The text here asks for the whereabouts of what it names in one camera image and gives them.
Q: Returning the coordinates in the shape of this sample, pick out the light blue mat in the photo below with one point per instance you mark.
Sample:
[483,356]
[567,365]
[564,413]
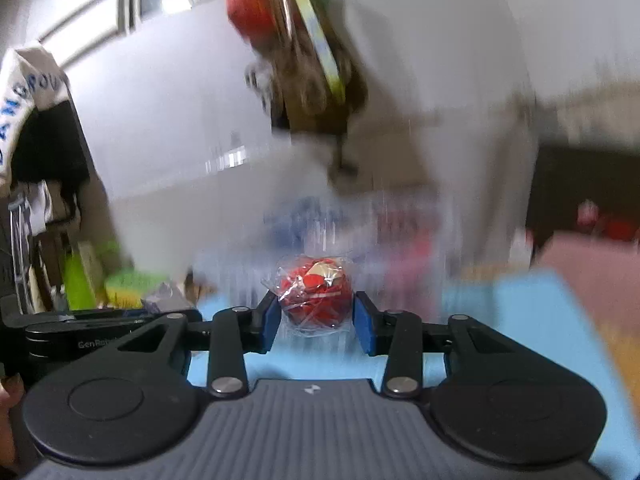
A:
[525,320]

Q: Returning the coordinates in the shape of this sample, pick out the blue tote bag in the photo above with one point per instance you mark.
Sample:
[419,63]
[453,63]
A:
[295,220]

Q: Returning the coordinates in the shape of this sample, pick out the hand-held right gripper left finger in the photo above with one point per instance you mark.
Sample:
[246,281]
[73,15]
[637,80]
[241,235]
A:
[270,322]

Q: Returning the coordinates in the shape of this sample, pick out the dark brown board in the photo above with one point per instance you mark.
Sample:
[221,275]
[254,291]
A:
[575,185]

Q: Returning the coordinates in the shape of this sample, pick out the orange blanket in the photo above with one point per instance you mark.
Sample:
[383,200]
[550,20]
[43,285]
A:
[622,355]

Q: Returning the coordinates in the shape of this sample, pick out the clear plastic basket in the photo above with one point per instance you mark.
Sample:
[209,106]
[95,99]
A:
[380,255]

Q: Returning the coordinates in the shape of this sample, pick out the red ball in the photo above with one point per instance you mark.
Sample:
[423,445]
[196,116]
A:
[315,292]

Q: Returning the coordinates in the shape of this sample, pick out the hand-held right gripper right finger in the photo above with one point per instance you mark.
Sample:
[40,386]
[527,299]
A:
[362,325]

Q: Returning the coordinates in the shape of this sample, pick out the bright green container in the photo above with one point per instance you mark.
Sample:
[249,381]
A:
[80,275]

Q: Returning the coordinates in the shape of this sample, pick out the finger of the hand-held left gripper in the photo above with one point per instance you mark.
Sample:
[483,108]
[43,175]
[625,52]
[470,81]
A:
[170,311]

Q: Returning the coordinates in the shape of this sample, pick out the red hanging bag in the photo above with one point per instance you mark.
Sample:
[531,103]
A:
[250,5]

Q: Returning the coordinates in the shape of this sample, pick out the yellow patterned hanging strip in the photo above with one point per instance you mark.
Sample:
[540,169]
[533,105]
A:
[312,25]

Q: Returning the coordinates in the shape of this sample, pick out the pink board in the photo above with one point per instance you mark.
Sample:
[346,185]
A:
[595,270]

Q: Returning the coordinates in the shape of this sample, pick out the person's left hand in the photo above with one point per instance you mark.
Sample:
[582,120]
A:
[6,425]

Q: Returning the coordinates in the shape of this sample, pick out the light green basket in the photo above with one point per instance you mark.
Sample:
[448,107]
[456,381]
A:
[130,287]

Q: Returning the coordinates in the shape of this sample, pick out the white cloth with blue letters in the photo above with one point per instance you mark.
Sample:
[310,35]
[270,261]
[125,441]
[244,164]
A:
[27,95]

